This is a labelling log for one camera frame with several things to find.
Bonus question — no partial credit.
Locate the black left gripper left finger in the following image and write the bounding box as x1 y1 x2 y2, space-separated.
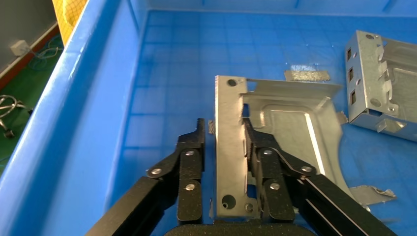
85 118 207 236

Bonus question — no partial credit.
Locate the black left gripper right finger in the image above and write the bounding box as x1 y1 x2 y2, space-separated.
242 117 398 236

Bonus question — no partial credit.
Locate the metal bracket with curved cutout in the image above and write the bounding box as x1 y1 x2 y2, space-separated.
213 75 356 219

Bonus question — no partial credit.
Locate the small metal scrap piece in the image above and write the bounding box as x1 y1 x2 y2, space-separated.
349 185 397 207

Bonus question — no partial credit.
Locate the blue plastic bin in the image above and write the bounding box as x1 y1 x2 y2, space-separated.
0 0 417 236

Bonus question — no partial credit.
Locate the yellow mesh bag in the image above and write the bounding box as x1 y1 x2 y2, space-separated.
52 0 89 46

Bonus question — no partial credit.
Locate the metal bracket with square holes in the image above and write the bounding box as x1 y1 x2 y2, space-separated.
345 29 417 142

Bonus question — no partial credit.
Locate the grey cable with plug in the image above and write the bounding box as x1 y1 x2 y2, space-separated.
0 94 33 139

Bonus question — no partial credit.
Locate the white wall socket box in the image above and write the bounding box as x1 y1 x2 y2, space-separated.
9 39 31 57

